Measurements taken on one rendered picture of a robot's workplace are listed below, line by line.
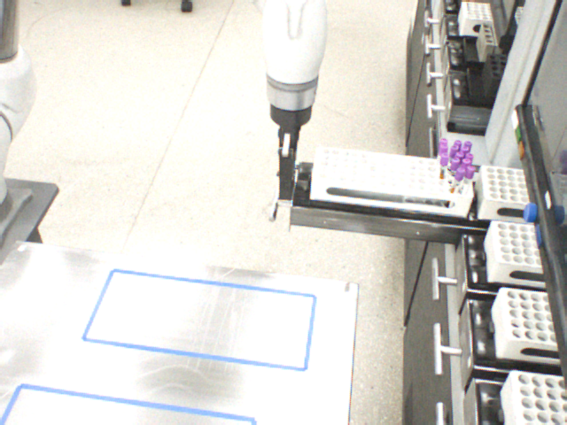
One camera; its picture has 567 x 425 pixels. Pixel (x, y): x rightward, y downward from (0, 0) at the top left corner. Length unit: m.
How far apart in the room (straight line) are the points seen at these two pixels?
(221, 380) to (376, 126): 2.00
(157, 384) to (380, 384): 1.07
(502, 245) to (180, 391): 0.58
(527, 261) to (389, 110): 1.87
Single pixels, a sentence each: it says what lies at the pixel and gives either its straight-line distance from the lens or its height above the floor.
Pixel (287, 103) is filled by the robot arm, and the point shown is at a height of 1.02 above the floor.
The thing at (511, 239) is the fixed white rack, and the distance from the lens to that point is 1.15.
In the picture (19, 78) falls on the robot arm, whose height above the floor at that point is 0.94.
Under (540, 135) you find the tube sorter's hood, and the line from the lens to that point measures 1.10.
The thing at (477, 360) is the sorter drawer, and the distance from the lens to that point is 1.04.
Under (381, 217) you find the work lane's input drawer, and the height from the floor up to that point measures 0.80.
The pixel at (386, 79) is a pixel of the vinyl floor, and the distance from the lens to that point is 3.14.
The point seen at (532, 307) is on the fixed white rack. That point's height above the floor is 0.86.
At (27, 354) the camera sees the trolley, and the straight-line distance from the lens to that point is 1.04.
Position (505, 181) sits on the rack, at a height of 0.86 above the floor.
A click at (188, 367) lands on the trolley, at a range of 0.98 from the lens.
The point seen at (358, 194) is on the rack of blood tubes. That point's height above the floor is 0.81.
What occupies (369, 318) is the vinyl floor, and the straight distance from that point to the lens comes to 2.07.
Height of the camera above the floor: 1.64
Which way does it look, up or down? 44 degrees down
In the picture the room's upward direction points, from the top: 2 degrees clockwise
